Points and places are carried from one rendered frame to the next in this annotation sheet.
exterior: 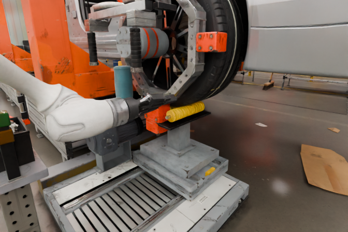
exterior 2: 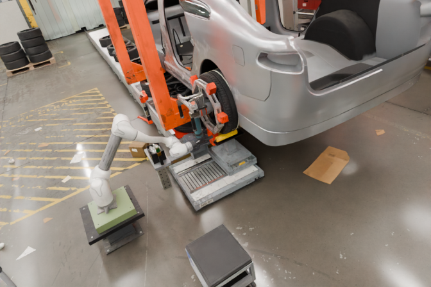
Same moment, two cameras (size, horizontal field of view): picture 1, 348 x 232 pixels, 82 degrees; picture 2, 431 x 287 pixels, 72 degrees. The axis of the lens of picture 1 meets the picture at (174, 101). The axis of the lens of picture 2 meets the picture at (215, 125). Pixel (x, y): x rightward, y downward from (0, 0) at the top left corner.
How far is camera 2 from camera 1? 2.24 m
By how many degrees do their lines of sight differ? 26
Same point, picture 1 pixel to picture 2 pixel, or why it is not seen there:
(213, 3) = (222, 100)
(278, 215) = (272, 186)
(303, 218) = (283, 188)
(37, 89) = (165, 141)
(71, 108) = (175, 148)
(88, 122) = (179, 152)
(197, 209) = (231, 179)
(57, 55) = (167, 108)
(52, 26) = (163, 97)
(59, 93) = (171, 141)
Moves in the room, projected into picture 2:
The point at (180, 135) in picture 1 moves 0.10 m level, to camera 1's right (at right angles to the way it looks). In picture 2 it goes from (228, 145) to (236, 145)
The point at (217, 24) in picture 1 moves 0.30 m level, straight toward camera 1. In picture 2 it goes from (225, 109) to (209, 125)
